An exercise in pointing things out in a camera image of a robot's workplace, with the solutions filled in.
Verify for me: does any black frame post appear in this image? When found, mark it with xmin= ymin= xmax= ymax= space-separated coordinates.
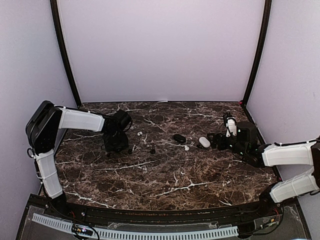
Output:
xmin=241 ymin=0 xmax=272 ymax=108
xmin=49 ymin=0 xmax=82 ymax=108

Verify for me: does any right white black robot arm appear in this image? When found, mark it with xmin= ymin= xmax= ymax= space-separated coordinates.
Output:
xmin=207 ymin=121 xmax=320 ymax=217

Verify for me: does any black oval charging case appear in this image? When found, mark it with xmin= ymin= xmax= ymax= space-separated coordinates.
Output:
xmin=173 ymin=134 xmax=187 ymax=144

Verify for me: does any left black frame post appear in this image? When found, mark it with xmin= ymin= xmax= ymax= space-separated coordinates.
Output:
xmin=49 ymin=0 xmax=82 ymax=108

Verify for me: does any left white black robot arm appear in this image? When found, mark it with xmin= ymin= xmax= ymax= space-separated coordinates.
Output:
xmin=25 ymin=100 xmax=133 ymax=218

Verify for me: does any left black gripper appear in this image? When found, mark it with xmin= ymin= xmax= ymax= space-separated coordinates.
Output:
xmin=103 ymin=131 xmax=129 ymax=153

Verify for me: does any white oval charging case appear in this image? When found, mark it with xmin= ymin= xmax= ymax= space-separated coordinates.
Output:
xmin=198 ymin=136 xmax=211 ymax=148

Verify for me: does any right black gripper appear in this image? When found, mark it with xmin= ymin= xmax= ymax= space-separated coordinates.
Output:
xmin=207 ymin=131 xmax=248 ymax=158

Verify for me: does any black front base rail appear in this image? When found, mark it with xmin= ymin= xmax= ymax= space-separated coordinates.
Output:
xmin=24 ymin=193 xmax=298 ymax=226

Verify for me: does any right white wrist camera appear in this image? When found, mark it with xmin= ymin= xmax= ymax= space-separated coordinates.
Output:
xmin=223 ymin=112 xmax=237 ymax=138

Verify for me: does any right black frame post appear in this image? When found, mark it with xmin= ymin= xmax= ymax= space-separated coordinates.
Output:
xmin=241 ymin=0 xmax=272 ymax=108

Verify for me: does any white slotted cable duct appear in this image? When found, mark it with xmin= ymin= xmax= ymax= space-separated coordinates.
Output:
xmin=31 ymin=213 xmax=239 ymax=240

